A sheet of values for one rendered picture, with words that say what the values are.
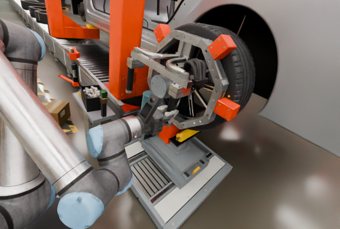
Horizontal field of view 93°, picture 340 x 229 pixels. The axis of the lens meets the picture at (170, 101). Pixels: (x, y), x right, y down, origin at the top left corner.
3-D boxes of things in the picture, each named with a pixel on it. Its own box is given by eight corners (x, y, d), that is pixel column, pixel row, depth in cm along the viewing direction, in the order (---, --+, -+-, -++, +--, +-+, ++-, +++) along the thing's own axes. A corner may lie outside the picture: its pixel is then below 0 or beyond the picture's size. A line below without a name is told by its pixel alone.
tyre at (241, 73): (273, 29, 81) (178, 24, 123) (257, 25, 66) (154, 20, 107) (239, 137, 108) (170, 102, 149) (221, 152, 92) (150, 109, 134)
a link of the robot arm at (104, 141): (89, 158, 53) (80, 129, 53) (123, 143, 62) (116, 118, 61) (98, 162, 46) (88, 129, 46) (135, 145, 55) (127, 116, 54)
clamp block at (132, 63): (145, 67, 91) (146, 58, 89) (131, 69, 85) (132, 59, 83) (139, 64, 94) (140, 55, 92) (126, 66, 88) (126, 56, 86)
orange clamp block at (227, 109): (220, 108, 86) (235, 117, 81) (212, 112, 81) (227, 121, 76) (224, 96, 82) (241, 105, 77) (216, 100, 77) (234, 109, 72)
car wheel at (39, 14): (48, 19, 462) (47, 10, 451) (71, 24, 463) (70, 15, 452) (29, 20, 405) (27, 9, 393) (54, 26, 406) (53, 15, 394)
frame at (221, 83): (205, 141, 97) (243, 50, 70) (199, 146, 92) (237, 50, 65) (151, 99, 127) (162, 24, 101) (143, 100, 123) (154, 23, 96)
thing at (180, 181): (207, 166, 143) (210, 159, 138) (179, 190, 119) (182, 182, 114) (169, 133, 171) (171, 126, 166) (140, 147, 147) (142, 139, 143)
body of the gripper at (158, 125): (153, 121, 74) (129, 130, 66) (155, 105, 69) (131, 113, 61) (163, 130, 69) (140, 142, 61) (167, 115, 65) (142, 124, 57)
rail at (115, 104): (127, 122, 160) (128, 103, 149) (118, 125, 153) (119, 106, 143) (57, 48, 299) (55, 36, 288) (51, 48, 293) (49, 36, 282)
